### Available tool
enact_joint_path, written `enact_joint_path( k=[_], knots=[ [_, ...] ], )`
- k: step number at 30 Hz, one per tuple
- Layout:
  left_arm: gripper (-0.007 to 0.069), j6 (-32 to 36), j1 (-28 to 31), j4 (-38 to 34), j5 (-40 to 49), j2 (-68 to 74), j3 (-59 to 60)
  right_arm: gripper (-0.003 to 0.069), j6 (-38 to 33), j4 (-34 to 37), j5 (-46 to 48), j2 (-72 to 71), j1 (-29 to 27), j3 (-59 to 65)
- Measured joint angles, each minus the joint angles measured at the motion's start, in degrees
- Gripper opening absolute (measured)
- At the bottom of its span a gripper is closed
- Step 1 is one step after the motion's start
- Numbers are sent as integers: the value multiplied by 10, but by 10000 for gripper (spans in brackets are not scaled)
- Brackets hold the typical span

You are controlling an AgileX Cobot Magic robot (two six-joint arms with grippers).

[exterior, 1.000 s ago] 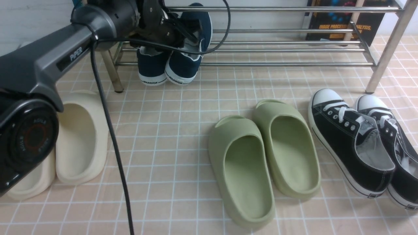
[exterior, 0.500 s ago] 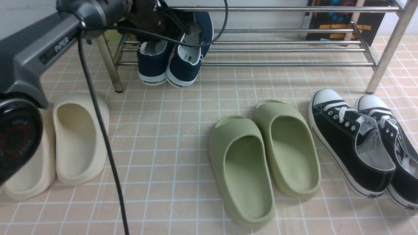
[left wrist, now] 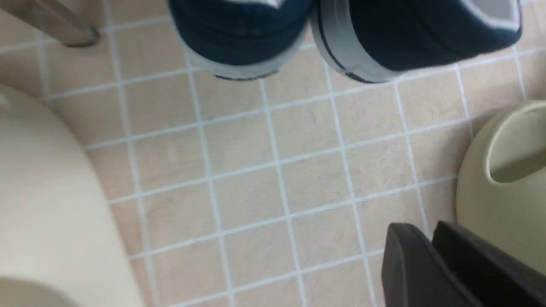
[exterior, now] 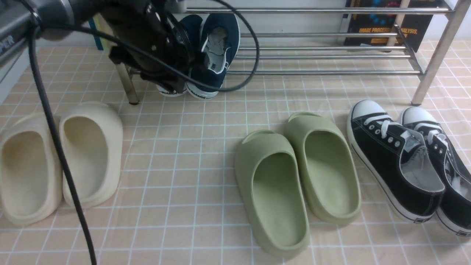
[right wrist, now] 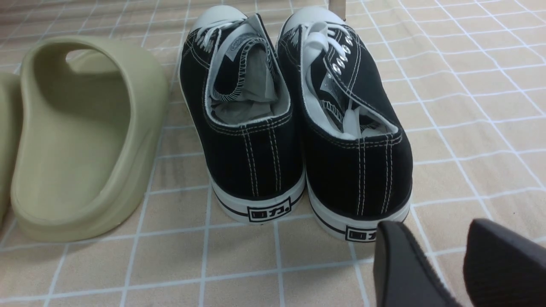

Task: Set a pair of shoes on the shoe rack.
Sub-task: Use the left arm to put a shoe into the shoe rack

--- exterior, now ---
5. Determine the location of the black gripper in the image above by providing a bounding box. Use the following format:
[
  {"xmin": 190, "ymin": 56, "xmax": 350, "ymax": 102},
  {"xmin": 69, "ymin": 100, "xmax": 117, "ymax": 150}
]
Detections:
[{"xmin": 100, "ymin": 0, "xmax": 185, "ymax": 85}]

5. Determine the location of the navy canvas shoe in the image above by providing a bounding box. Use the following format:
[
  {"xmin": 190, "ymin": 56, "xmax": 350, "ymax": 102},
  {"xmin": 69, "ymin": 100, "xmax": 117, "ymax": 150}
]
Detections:
[
  {"xmin": 189, "ymin": 13, "xmax": 241, "ymax": 89},
  {"xmin": 157, "ymin": 14, "xmax": 202, "ymax": 97}
]

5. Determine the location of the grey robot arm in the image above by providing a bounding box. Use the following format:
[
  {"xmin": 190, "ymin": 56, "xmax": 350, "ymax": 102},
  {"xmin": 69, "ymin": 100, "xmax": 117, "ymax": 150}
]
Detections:
[{"xmin": 1, "ymin": 0, "xmax": 205, "ymax": 98}]

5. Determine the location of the steel shoe rack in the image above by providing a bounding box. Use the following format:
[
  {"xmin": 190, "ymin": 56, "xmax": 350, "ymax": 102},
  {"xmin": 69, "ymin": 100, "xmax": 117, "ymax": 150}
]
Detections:
[{"xmin": 117, "ymin": 0, "xmax": 470, "ymax": 106}]

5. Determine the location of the teal and yellow book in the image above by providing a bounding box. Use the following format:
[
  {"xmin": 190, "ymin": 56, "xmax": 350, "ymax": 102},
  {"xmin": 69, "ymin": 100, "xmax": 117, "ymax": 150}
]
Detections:
[{"xmin": 88, "ymin": 14, "xmax": 110, "ymax": 51}]

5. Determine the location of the right cream foam slipper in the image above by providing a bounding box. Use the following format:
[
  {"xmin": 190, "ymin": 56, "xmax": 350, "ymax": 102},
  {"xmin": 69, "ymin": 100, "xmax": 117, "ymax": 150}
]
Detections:
[{"xmin": 59, "ymin": 101, "xmax": 123, "ymax": 209}]

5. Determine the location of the cream foam slipper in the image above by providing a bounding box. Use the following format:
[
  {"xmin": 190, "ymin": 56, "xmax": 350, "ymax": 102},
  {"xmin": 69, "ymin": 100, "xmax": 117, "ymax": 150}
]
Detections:
[
  {"xmin": 59, "ymin": 101, "xmax": 123, "ymax": 209},
  {"xmin": 0, "ymin": 113, "xmax": 63, "ymax": 226}
]

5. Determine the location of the left cream foam slipper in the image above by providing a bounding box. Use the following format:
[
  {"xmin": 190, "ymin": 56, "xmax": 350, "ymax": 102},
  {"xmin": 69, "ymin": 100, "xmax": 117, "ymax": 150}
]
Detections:
[{"xmin": 0, "ymin": 113, "xmax": 63, "ymax": 226}]

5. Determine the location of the left green foam slipper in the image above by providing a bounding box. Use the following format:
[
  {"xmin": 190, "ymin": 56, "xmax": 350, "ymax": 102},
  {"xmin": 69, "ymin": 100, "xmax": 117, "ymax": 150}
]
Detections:
[{"xmin": 234, "ymin": 130, "xmax": 311, "ymax": 259}]

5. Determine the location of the green foam slipper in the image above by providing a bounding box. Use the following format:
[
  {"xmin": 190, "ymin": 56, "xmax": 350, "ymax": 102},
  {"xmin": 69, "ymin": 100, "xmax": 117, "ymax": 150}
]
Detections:
[
  {"xmin": 234, "ymin": 130, "xmax": 311, "ymax": 259},
  {"xmin": 284, "ymin": 112, "xmax": 361, "ymax": 225}
]

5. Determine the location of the right green foam slipper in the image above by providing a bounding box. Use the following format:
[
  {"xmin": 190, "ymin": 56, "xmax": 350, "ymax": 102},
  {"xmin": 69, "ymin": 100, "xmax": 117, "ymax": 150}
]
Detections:
[{"xmin": 284, "ymin": 112, "xmax": 361, "ymax": 225}]

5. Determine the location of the black image processing book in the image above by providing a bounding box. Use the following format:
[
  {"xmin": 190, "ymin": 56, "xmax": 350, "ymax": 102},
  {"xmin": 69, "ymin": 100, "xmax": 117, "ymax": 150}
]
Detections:
[{"xmin": 338, "ymin": 0, "xmax": 433, "ymax": 52}]

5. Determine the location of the left black canvas sneaker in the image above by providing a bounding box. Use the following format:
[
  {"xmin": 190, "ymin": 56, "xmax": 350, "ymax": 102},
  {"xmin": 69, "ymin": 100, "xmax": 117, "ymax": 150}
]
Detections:
[{"xmin": 347, "ymin": 100, "xmax": 445, "ymax": 223}]

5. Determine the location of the black canvas sneaker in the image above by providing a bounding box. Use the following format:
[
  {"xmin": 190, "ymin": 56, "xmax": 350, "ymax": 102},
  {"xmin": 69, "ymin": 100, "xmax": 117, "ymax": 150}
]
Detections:
[
  {"xmin": 399, "ymin": 107, "xmax": 471, "ymax": 237},
  {"xmin": 347, "ymin": 100, "xmax": 445, "ymax": 223}
]

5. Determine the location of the right black canvas sneaker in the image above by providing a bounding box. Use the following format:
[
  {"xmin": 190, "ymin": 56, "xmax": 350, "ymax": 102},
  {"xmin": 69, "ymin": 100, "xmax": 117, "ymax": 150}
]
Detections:
[{"xmin": 399, "ymin": 107, "xmax": 471, "ymax": 237}]

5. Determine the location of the black cable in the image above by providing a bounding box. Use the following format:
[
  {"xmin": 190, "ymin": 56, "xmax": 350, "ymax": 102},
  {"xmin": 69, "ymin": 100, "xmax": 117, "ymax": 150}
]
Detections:
[{"xmin": 18, "ymin": 0, "xmax": 260, "ymax": 265}]

